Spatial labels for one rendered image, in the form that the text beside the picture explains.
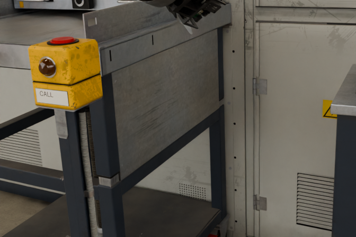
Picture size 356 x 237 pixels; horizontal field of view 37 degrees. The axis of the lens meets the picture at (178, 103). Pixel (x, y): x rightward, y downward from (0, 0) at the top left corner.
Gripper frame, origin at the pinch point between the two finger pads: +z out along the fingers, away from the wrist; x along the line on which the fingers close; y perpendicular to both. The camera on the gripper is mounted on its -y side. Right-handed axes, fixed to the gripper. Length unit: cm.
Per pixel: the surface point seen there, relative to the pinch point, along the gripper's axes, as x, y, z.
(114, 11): -18.7, -11.0, -4.0
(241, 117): -31, 6, 64
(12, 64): -42.8, -14.3, -11.8
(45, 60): -17.7, 7.2, -34.7
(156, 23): -19.2, -12.4, 14.0
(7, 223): -134, -14, 54
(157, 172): -72, 2, 70
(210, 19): -14.5, -15.5, 38.6
